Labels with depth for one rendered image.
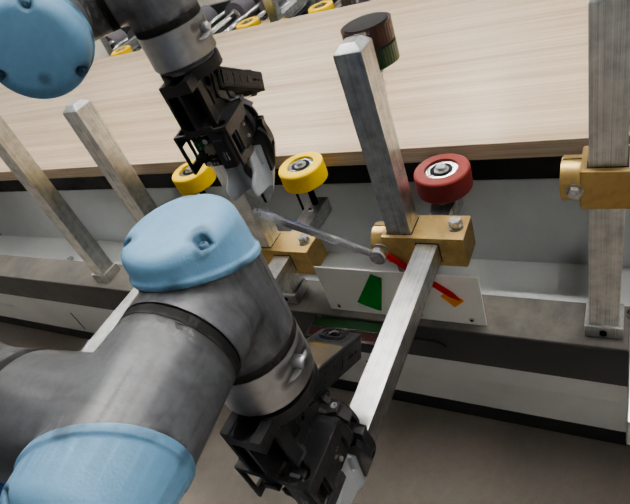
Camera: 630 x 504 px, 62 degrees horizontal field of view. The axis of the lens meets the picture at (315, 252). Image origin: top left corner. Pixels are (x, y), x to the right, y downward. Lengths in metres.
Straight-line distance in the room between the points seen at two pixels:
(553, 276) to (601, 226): 0.34
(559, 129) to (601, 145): 0.23
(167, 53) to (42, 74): 0.18
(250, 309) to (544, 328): 0.57
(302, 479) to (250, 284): 0.18
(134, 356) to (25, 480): 0.07
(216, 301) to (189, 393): 0.05
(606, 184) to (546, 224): 0.35
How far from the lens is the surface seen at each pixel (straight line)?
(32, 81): 0.45
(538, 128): 0.84
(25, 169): 1.18
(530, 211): 0.95
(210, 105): 0.62
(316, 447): 0.44
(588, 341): 0.80
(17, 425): 0.31
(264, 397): 0.37
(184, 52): 0.60
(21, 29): 0.45
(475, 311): 0.80
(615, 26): 0.55
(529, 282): 0.99
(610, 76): 0.57
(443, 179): 0.75
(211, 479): 1.71
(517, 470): 1.48
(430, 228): 0.73
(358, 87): 0.62
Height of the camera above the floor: 1.33
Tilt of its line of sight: 37 degrees down
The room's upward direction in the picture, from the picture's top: 23 degrees counter-clockwise
